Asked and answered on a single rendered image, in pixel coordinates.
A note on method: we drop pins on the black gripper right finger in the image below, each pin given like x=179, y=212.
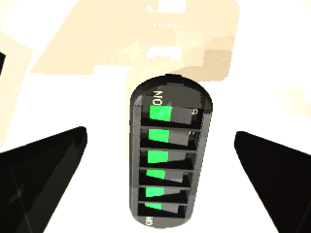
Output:
x=281, y=177

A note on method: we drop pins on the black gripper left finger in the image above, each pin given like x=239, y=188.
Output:
x=34, y=177

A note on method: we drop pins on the dark grey rectangular block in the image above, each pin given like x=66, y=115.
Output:
x=2, y=60

